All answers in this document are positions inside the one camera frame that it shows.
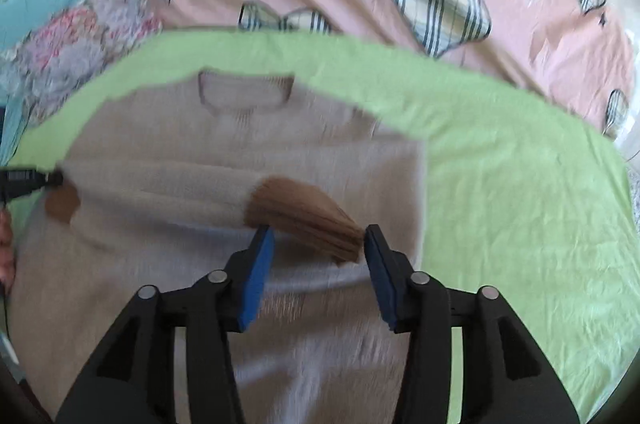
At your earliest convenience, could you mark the left hand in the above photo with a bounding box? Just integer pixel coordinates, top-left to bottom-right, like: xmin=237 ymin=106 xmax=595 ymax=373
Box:
xmin=0 ymin=208 xmax=15 ymax=291

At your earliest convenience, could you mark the green bed sheet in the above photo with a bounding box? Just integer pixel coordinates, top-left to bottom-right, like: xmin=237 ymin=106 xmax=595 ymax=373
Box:
xmin=13 ymin=29 xmax=639 ymax=420

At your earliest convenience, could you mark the floral patterned pillow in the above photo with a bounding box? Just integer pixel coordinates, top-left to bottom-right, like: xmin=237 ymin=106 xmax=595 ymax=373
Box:
xmin=1 ymin=0 xmax=162 ymax=127

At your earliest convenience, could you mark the beige knit sweater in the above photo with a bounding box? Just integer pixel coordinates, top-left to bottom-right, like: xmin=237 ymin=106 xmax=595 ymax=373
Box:
xmin=9 ymin=70 xmax=426 ymax=423

